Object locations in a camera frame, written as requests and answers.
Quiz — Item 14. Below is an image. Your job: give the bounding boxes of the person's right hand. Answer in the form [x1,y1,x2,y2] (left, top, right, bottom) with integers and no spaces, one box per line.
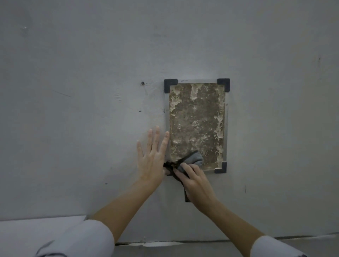
[173,163,218,214]

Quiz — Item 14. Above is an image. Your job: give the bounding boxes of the person's left hand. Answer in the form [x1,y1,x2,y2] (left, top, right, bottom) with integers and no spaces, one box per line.
[136,126,172,186]

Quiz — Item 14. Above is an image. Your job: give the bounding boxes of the grey cleaning cloth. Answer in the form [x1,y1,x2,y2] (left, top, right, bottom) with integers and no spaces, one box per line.
[163,150,204,202]

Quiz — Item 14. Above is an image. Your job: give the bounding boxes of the person's right forearm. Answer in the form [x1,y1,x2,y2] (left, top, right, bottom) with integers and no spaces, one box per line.
[197,199,266,257]

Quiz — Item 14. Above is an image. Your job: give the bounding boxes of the person's left forearm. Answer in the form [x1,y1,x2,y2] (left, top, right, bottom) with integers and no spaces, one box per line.
[89,178,162,243]

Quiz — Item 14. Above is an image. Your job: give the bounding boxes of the person's white left sleeve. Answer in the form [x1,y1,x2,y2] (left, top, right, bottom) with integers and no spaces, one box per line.
[35,219,115,257]

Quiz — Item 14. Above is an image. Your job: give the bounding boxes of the person's white sleeve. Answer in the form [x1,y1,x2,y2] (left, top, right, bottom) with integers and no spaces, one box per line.
[35,219,115,257]
[250,235,309,257]

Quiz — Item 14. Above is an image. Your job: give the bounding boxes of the person's white right sleeve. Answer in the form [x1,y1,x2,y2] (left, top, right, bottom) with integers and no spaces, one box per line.
[250,235,309,257]

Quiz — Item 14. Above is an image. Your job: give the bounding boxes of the dirty clear wall panel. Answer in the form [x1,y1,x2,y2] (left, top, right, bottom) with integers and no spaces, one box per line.
[164,78,230,174]

